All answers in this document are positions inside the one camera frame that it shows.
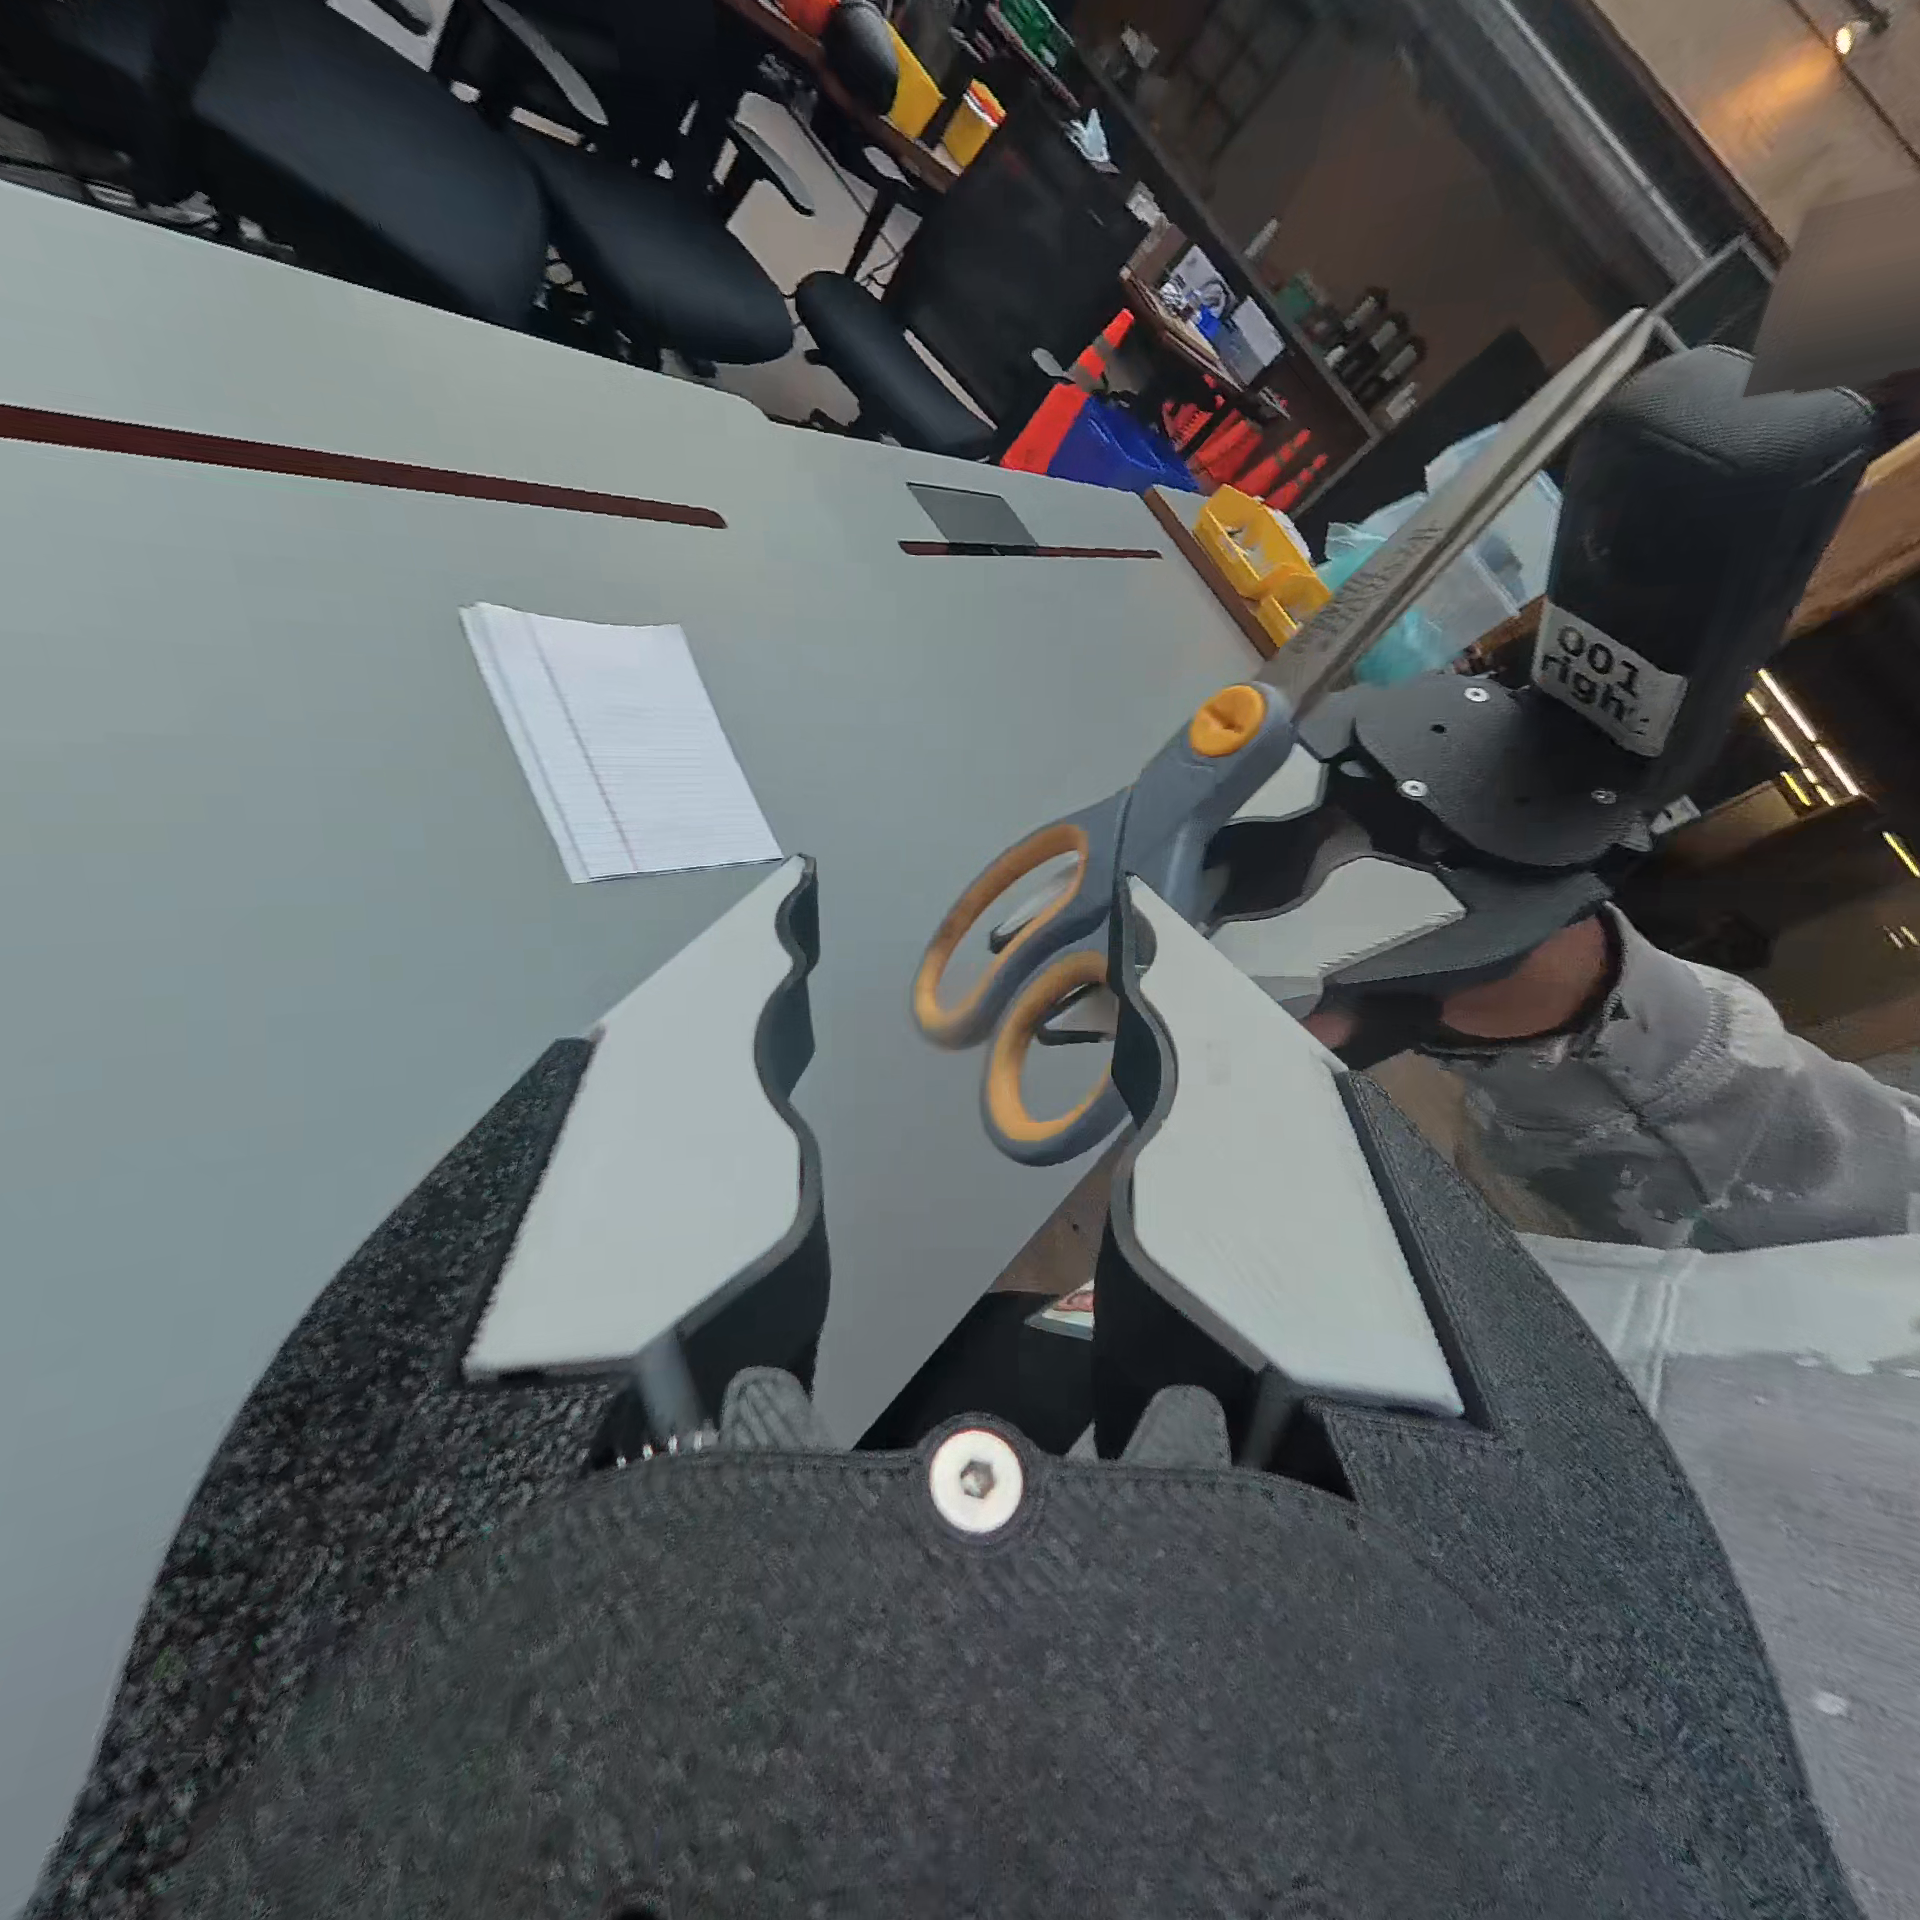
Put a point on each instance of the stack of lined paper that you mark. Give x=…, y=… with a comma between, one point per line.
x=630, y=734

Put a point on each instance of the person's grey hooded sweatshirt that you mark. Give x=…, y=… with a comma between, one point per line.
x=1724, y=1289

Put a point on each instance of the person's right hand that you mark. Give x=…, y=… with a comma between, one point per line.
x=1545, y=984

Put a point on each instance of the ceiling spot lamp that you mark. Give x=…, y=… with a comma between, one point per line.
x=1862, y=30

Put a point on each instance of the grey orange scissors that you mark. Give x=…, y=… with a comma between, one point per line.
x=1185, y=796

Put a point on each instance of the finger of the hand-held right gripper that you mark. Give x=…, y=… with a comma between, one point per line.
x=1350, y=923
x=1276, y=791

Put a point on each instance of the orange traffic cone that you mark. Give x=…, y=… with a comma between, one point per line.
x=1119, y=352

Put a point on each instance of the yellow parts bin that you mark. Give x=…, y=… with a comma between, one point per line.
x=1244, y=533
x=1300, y=599

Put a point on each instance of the dark wooden shelf unit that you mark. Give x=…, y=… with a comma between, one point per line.
x=1350, y=347

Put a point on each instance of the black office chair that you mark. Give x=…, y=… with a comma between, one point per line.
x=375, y=165
x=886, y=359
x=661, y=255

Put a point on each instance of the teal plastic bag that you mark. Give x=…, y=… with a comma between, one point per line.
x=1417, y=646

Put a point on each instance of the blue plastic bin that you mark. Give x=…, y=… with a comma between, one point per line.
x=1126, y=452

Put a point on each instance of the row of orange cones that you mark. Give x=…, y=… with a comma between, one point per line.
x=1244, y=452

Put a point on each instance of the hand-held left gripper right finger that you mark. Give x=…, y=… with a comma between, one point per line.
x=1276, y=1201

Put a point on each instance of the yellow container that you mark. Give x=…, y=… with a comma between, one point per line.
x=972, y=129
x=915, y=83

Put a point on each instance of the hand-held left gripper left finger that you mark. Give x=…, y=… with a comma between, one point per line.
x=646, y=1172

